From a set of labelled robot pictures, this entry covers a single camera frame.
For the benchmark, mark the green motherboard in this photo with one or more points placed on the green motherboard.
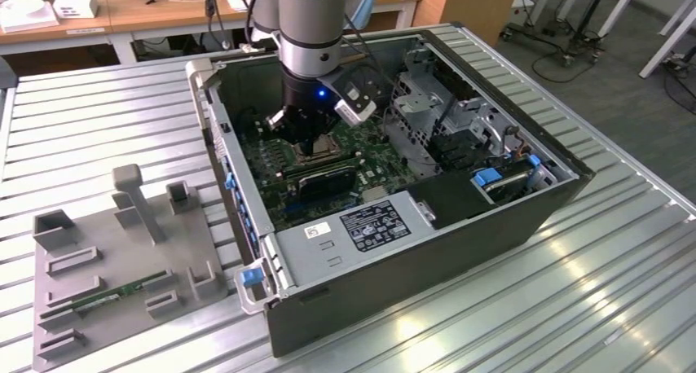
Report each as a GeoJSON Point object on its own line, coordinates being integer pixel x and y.
{"type": "Point", "coordinates": [381, 145]}

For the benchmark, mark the silver chipset heatsink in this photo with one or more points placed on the silver chipset heatsink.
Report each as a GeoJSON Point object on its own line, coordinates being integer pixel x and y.
{"type": "Point", "coordinates": [374, 194]}

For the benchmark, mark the wooden cabinet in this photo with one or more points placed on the wooden cabinet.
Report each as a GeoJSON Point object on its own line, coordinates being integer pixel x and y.
{"type": "Point", "coordinates": [478, 10]}

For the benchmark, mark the white table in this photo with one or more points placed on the white table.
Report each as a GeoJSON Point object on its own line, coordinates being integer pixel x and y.
{"type": "Point", "coordinates": [668, 47]}
{"type": "Point", "coordinates": [618, 10]}

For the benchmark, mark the wooden desk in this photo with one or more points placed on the wooden desk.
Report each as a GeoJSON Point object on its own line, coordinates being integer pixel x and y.
{"type": "Point", "coordinates": [163, 10]}

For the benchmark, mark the silver drive cage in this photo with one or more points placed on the silver drive cage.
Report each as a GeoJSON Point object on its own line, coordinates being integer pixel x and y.
{"type": "Point", "coordinates": [413, 104]}

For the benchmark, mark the black open PC case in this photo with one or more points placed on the black open PC case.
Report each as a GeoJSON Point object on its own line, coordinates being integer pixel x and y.
{"type": "Point", "coordinates": [434, 291]}

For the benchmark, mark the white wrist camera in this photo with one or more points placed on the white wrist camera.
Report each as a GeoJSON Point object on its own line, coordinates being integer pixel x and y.
{"type": "Point", "coordinates": [353, 110]}

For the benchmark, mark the silver CPU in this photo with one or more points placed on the silver CPU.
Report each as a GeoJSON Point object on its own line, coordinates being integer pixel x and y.
{"type": "Point", "coordinates": [326, 147]}

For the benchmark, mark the silver power supply unit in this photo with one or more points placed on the silver power supply unit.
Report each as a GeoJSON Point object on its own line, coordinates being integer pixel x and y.
{"type": "Point", "coordinates": [310, 259]}

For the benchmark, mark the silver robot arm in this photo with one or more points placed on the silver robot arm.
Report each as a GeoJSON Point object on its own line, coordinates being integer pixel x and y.
{"type": "Point", "coordinates": [310, 31]}

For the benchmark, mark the white box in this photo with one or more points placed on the white box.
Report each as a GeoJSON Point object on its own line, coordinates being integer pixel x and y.
{"type": "Point", "coordinates": [76, 4]}

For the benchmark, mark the gray parts rack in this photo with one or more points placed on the gray parts rack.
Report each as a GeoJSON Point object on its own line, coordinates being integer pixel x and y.
{"type": "Point", "coordinates": [119, 263]}

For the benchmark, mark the hard disk in blue carrier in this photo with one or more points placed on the hard disk in blue carrier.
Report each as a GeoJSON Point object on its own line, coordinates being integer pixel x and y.
{"type": "Point", "coordinates": [486, 176]}

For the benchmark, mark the small silver wrist camera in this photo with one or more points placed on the small silver wrist camera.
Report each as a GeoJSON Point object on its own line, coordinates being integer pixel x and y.
{"type": "Point", "coordinates": [272, 118]}

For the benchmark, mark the white plastic device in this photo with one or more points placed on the white plastic device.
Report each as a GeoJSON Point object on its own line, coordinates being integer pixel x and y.
{"type": "Point", "coordinates": [27, 16]}

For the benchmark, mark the black inner cover panel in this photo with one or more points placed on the black inner cover panel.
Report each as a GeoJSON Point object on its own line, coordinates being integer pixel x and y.
{"type": "Point", "coordinates": [451, 202]}

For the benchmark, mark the black graphics card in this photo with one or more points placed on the black graphics card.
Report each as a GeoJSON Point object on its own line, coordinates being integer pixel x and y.
{"type": "Point", "coordinates": [326, 183]}

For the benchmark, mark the blue plastic clip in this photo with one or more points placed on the blue plastic clip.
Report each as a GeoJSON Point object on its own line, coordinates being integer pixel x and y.
{"type": "Point", "coordinates": [533, 160]}

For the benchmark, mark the black rolling stand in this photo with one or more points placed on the black rolling stand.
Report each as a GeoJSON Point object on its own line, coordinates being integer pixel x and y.
{"type": "Point", "coordinates": [588, 14]}

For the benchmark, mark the green RAM stick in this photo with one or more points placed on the green RAM stick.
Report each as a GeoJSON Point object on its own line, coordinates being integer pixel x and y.
{"type": "Point", "coordinates": [321, 167]}
{"type": "Point", "coordinates": [108, 297]}

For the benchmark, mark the blue card retention clip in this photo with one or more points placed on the blue card retention clip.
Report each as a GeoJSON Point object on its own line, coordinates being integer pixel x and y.
{"type": "Point", "coordinates": [227, 181]}

